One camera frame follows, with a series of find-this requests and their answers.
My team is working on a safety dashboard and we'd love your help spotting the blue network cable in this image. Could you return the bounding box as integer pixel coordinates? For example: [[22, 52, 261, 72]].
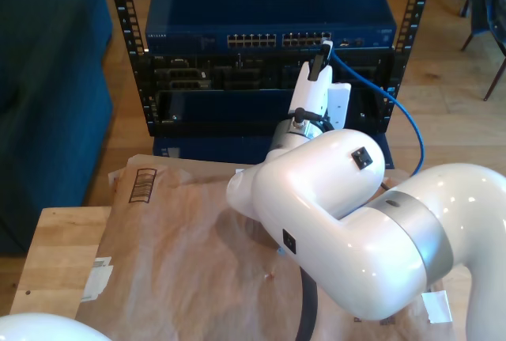
[[323, 32, 427, 178]]

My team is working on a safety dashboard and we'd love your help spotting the black rack server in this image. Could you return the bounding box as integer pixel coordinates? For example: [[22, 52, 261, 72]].
[[134, 52, 396, 92]]

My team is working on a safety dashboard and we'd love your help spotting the black rack power strip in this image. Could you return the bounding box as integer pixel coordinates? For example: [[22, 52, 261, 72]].
[[152, 119, 387, 137]]

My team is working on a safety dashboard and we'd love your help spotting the blue flat chassis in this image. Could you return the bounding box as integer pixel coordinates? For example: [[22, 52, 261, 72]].
[[153, 135, 395, 170]]

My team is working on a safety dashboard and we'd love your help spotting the dark chair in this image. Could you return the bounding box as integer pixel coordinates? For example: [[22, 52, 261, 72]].
[[460, 0, 506, 101]]

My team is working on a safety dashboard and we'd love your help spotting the brown paper mailer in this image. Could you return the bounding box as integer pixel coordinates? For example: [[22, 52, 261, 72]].
[[74, 153, 455, 341]]

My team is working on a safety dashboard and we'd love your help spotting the blue sofa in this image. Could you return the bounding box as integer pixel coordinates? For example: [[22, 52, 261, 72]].
[[0, 0, 115, 257]]

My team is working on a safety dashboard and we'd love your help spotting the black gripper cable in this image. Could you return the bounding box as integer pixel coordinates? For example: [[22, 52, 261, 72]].
[[295, 107, 335, 133]]

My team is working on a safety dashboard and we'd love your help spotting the blue network switch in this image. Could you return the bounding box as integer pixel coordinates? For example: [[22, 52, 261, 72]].
[[144, 0, 398, 55]]

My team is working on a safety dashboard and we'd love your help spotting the black rack frame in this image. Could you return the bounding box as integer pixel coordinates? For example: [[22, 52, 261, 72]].
[[103, 0, 438, 138]]

